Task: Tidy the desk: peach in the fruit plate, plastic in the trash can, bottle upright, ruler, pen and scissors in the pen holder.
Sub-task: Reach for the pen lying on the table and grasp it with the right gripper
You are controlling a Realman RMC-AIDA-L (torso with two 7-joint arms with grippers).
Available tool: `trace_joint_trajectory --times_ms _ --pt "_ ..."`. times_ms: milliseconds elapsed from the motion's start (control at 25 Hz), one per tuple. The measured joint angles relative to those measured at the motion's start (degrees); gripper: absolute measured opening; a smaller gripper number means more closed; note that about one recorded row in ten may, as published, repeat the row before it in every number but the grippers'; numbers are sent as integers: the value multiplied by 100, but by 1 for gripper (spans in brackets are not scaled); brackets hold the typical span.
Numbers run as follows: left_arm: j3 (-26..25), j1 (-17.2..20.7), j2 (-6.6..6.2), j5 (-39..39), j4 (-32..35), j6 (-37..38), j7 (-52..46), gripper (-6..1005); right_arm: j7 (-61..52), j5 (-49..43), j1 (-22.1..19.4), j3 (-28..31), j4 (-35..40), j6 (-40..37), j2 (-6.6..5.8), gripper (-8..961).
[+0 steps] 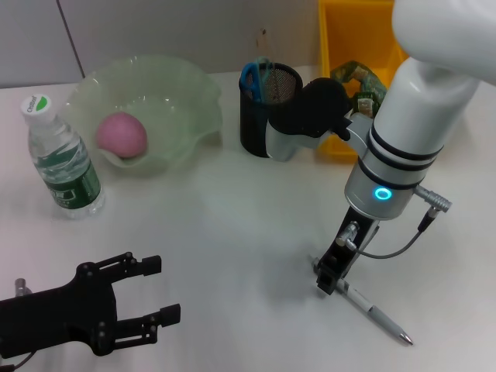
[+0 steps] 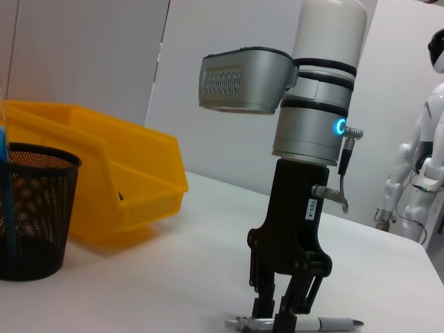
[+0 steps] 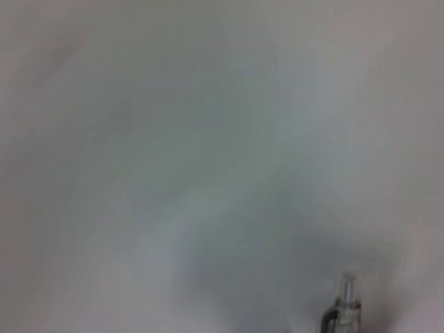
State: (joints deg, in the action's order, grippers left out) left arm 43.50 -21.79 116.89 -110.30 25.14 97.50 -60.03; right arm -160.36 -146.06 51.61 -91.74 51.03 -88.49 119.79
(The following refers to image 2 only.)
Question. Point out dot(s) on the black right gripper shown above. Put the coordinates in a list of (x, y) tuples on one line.
[(295, 215)]

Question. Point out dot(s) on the silver grey ballpoint pen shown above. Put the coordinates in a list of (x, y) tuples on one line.
[(333, 323)]

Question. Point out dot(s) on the blue scissors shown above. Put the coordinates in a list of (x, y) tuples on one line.
[(5, 145)]

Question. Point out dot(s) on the clear plastic ruler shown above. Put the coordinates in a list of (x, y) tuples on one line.
[(2, 111)]

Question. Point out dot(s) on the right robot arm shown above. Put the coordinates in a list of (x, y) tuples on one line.
[(326, 34)]

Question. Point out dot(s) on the black mesh pen cup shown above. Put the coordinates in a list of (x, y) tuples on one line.
[(38, 253)]

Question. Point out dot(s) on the yellow plastic storage bin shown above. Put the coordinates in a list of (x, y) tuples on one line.
[(138, 166)]

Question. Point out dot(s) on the white humanoid robot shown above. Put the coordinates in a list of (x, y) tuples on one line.
[(425, 138)]

